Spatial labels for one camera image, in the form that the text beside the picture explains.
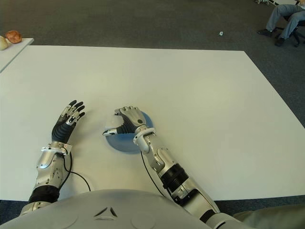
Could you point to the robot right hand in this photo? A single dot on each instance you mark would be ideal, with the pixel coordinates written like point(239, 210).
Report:
point(133, 119)

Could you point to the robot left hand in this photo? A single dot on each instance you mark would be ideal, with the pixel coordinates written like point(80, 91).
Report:
point(60, 132)

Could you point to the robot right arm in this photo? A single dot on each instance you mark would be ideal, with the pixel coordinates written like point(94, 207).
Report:
point(166, 164)

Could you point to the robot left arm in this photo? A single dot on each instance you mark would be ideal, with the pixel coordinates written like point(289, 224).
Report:
point(47, 164)

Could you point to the blue plate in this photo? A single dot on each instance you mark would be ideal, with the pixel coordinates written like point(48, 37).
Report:
point(124, 144)

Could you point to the grey robot torso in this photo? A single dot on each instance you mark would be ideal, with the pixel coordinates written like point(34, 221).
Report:
point(107, 210)

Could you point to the beige round bread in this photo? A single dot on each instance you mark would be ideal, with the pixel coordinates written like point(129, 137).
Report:
point(3, 43)

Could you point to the brown round bread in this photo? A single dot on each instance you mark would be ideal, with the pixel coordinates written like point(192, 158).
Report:
point(13, 37)

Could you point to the olive grey cloth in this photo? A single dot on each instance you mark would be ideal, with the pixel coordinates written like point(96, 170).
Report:
point(269, 217)

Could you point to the seated person legs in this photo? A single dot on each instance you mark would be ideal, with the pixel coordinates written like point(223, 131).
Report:
point(276, 16)

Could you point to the black office chair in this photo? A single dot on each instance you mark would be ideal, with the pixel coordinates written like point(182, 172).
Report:
point(295, 35)

